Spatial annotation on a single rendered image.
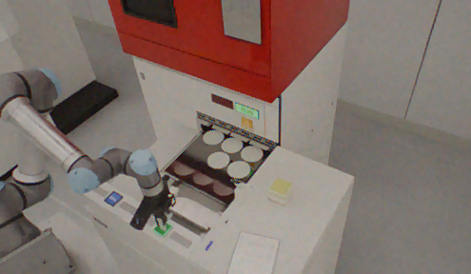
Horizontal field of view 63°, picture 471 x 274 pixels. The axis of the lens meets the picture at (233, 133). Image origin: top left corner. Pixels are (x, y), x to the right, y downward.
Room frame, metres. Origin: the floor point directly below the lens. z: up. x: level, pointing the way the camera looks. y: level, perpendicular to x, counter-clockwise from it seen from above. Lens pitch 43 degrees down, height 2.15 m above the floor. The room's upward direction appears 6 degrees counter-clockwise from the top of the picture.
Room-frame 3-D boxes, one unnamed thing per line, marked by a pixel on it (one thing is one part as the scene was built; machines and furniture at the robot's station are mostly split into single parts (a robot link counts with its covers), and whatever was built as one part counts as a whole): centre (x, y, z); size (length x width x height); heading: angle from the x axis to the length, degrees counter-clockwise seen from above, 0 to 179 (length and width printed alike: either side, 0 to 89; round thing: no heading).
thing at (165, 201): (0.82, 0.28, 1.12); 0.09 x 0.08 x 0.12; 142
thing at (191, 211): (0.96, 0.23, 0.87); 0.36 x 0.08 x 0.03; 52
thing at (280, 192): (0.89, -0.15, 1.00); 0.07 x 0.07 x 0.07; 54
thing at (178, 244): (0.88, 0.39, 0.89); 0.55 x 0.09 x 0.14; 52
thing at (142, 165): (0.82, 0.28, 1.28); 0.09 x 0.08 x 0.11; 62
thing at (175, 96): (1.43, 0.13, 1.02); 0.82 x 0.03 x 0.40; 52
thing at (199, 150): (1.18, 0.08, 0.90); 0.34 x 0.34 x 0.01; 52
